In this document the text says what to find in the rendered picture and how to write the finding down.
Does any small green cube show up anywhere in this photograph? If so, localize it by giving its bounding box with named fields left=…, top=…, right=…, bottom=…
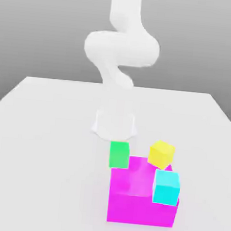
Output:
left=107, top=140, right=131, bottom=170

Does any small yellow cube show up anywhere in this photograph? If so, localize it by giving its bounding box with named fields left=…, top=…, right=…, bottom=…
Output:
left=147, top=139, right=177, bottom=171

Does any small cyan cube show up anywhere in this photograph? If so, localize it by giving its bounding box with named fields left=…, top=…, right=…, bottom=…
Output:
left=151, top=169, right=183, bottom=207

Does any large magenta box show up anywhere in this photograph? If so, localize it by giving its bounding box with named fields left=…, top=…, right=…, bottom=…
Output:
left=106, top=153, right=184, bottom=229

